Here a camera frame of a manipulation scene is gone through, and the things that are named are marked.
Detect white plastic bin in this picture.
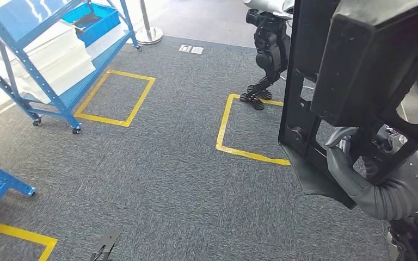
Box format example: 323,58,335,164
85,23,127,61

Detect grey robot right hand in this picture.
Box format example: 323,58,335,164
325,124,418,206

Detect yellow floor tape square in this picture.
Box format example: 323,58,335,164
215,94,291,167

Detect black plastic panel part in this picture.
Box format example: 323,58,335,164
278,0,418,210

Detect black robot left foot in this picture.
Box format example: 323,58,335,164
89,227,122,261

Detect blue plastic bin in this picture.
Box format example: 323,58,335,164
62,3,121,47

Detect chrome stanchion with round base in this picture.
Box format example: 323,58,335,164
136,0,163,46

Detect black humanoid robot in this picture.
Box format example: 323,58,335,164
239,0,296,111

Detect stacked white plastic bins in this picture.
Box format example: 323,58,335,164
10,21,97,105

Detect blue metal shelf rack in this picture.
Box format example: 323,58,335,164
0,0,141,136
0,156,36,226

